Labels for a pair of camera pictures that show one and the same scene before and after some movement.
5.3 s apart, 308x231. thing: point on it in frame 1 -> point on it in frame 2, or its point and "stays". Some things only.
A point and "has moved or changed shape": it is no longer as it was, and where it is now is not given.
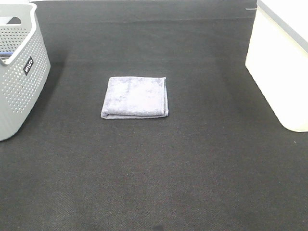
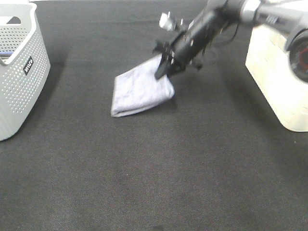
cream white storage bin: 277,58 stays
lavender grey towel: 135,97 has moved or changed shape
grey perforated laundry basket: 25,63 stays
